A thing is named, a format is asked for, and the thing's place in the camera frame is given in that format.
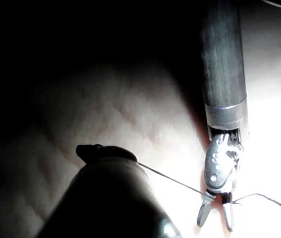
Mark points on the right arm needle driver jaw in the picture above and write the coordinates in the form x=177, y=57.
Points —
x=228, y=215
x=204, y=210

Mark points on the black thread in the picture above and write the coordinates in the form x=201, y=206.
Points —
x=170, y=178

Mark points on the left arm needle driver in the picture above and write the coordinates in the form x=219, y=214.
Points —
x=105, y=153

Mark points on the tissue pad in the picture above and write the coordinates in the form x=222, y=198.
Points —
x=130, y=111

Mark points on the dark right arm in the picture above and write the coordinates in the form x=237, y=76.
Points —
x=222, y=62

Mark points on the dark left arm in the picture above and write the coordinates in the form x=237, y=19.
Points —
x=110, y=198

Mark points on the right arm needle driver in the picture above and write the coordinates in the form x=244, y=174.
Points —
x=217, y=168

